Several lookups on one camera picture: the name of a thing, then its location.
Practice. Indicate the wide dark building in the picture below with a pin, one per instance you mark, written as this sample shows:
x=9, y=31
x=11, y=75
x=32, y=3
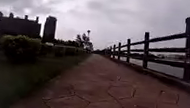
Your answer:
x=16, y=25

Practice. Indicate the lamp post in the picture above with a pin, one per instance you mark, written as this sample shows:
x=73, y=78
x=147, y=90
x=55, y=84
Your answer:
x=87, y=39

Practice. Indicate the red stone paved path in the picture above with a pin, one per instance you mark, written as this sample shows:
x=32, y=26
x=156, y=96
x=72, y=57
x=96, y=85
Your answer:
x=104, y=77

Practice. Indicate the group of trees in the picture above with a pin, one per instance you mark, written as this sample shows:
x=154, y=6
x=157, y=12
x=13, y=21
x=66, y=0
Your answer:
x=84, y=41

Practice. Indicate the dark wooden rail fence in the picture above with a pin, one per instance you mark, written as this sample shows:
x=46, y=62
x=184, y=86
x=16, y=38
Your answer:
x=145, y=50

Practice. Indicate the tall dark tower building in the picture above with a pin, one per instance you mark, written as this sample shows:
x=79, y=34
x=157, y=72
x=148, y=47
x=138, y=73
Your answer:
x=49, y=29

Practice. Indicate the grass strip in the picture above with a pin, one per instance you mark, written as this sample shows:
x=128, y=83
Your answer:
x=20, y=76

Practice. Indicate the grey water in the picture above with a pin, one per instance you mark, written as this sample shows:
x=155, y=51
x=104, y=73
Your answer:
x=181, y=71

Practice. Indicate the green hedge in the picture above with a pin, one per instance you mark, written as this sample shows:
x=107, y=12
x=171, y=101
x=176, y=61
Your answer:
x=21, y=48

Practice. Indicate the concrete kerb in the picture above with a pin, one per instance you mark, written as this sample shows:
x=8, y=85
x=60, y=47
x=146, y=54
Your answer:
x=167, y=79

